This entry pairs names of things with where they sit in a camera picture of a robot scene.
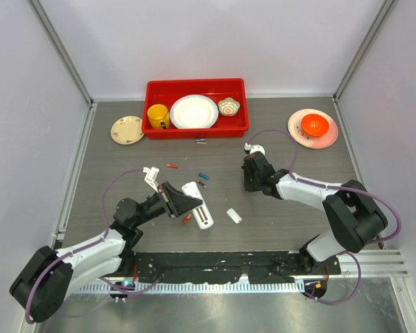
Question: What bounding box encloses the red plastic bin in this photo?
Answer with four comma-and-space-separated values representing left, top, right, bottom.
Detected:
142, 78, 250, 139

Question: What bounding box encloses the white plate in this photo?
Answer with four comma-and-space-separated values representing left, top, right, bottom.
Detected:
170, 94, 219, 129

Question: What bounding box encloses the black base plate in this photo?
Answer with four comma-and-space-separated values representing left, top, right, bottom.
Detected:
136, 251, 341, 284

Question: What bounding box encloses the blue battery centre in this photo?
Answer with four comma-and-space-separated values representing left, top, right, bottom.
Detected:
198, 173, 210, 180

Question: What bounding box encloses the pink plate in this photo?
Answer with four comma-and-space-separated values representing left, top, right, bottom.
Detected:
287, 109, 339, 149

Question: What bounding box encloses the yellow mug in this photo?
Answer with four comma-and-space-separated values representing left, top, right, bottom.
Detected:
147, 104, 170, 130

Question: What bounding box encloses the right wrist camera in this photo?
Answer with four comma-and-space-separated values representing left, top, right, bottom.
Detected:
244, 143, 266, 155

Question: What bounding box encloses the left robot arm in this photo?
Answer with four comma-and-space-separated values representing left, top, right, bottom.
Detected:
10, 182, 204, 325

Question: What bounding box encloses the white remote control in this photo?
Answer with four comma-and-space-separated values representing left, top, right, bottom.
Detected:
181, 180, 215, 231

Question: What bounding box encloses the beige floral plate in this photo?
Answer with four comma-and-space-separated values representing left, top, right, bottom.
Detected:
110, 116, 144, 145

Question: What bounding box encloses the orange bowl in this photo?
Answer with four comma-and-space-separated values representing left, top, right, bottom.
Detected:
301, 114, 329, 137

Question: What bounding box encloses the black battery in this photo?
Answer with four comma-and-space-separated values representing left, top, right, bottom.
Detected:
198, 181, 207, 189

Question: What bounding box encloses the small flower bowl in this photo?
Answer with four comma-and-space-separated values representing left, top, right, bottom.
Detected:
218, 97, 241, 117

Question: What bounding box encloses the red orange battery lower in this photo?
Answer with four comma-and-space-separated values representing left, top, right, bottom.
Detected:
182, 214, 192, 224

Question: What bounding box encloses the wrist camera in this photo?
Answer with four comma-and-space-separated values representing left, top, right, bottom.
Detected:
244, 143, 266, 155
143, 166, 159, 193

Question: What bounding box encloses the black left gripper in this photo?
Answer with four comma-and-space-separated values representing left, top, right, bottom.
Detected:
132, 181, 202, 227

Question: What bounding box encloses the white battery cover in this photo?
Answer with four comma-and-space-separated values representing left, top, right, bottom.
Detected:
227, 208, 242, 224

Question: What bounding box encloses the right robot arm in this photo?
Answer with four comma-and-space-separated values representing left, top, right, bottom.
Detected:
242, 152, 388, 274

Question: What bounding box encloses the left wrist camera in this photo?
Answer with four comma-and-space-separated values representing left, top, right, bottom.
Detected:
143, 166, 159, 193

